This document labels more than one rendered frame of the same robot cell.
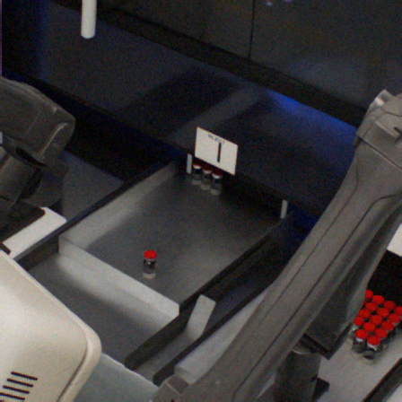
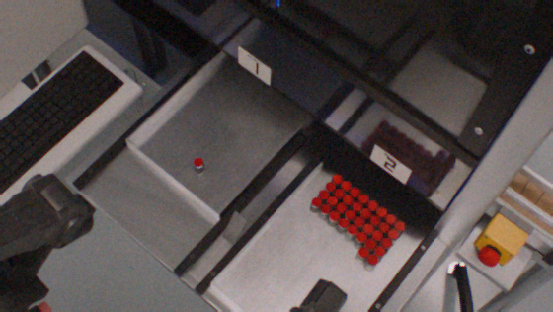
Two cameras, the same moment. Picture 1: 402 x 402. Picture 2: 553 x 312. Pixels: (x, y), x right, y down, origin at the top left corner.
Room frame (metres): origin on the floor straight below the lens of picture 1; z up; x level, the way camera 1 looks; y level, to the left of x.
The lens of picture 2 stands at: (0.75, -0.09, 2.21)
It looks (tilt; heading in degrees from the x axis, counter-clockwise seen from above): 63 degrees down; 0
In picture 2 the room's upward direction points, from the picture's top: 6 degrees clockwise
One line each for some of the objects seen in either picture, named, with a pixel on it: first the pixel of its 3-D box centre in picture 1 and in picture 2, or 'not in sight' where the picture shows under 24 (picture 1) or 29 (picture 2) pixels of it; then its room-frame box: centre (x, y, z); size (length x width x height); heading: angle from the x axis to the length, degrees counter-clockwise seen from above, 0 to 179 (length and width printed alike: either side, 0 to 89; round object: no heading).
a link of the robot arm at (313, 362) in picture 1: (303, 349); not in sight; (1.00, -0.15, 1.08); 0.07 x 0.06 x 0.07; 149
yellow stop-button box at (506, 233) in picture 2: not in sight; (502, 237); (1.24, -0.52, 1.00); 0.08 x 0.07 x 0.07; 146
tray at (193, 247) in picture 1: (179, 231); (226, 124); (1.47, 0.03, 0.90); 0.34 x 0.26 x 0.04; 146
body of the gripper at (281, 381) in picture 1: (294, 384); not in sight; (1.00, -0.15, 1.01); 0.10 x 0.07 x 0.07; 146
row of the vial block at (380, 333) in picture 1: (337, 321); (346, 230); (1.26, -0.23, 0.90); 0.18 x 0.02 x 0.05; 56
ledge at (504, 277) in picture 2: not in sight; (499, 247); (1.26, -0.56, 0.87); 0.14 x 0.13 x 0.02; 146
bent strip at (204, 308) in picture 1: (179, 334); (217, 246); (1.19, 0.02, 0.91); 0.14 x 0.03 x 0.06; 146
